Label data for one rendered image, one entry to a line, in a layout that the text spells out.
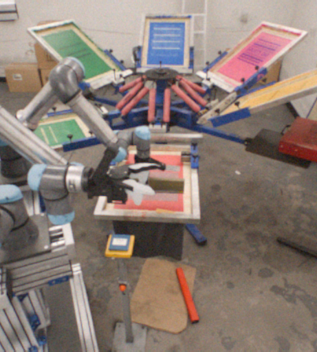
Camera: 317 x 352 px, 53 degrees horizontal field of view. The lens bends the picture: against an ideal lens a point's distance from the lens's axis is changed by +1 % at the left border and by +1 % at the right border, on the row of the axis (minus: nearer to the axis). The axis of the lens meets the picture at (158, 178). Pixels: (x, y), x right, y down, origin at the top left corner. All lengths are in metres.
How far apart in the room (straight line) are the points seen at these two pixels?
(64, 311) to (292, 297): 1.68
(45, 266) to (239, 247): 1.97
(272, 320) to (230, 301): 0.31
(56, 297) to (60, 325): 0.22
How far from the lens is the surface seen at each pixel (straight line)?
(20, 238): 1.29
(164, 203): 1.87
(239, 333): 2.52
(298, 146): 2.32
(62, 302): 2.42
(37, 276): 1.45
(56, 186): 0.89
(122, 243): 1.63
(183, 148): 2.33
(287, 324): 2.65
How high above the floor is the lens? 2.17
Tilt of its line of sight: 36 degrees down
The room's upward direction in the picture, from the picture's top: straight up
